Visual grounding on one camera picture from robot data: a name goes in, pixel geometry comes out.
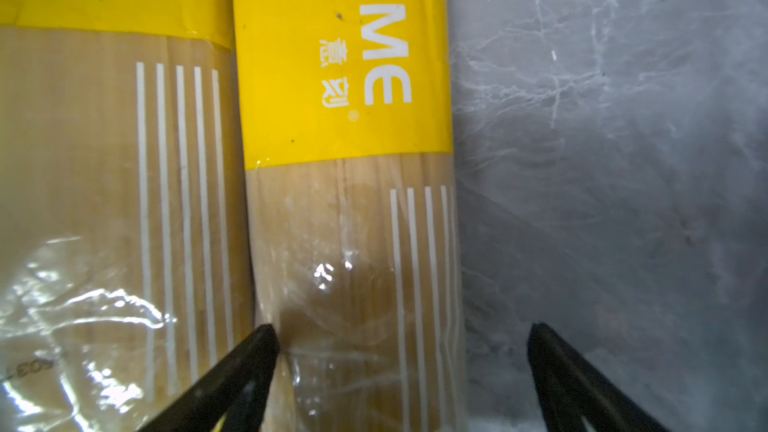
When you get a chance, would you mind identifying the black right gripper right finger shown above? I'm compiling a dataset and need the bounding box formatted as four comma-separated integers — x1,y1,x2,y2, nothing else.
527,323,668,432

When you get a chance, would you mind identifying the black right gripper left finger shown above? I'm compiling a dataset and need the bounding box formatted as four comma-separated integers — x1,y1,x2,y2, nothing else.
141,324,280,432

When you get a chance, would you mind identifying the yellow pastatime bag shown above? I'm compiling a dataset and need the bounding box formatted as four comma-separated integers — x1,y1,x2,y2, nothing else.
234,0,468,431
1,0,253,431

